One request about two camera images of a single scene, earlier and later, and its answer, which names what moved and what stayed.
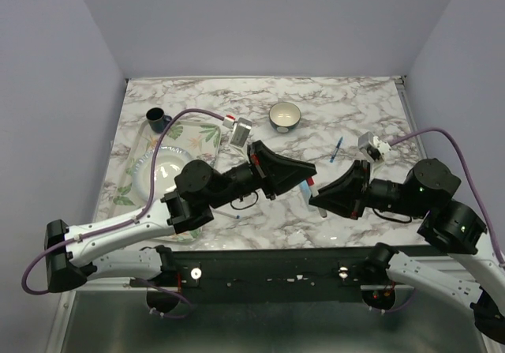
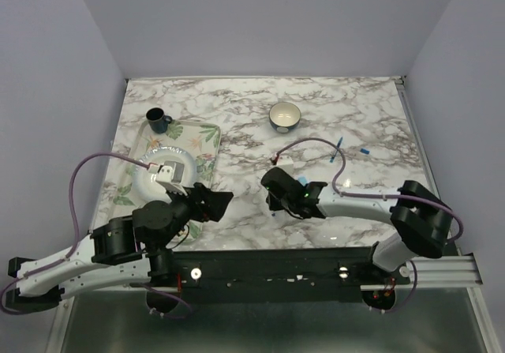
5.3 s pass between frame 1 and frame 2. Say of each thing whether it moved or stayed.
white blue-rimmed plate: stayed
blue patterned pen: stayed
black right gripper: moved
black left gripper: moved
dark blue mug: stayed
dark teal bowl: stayed
